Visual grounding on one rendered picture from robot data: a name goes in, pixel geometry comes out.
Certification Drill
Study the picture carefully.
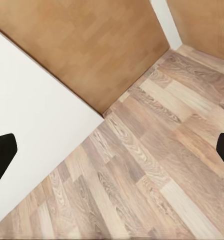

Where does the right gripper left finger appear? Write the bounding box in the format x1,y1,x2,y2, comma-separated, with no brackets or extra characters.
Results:
0,133,18,179

